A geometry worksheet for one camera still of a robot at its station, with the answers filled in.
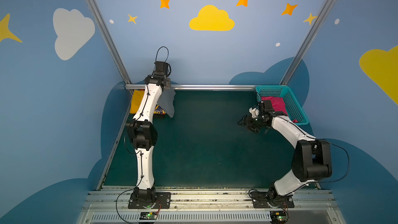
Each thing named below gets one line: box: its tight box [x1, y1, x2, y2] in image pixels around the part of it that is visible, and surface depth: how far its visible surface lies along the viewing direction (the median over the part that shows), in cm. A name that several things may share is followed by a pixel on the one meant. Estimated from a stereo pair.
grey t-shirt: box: [157, 88, 177, 119], surface depth 95 cm
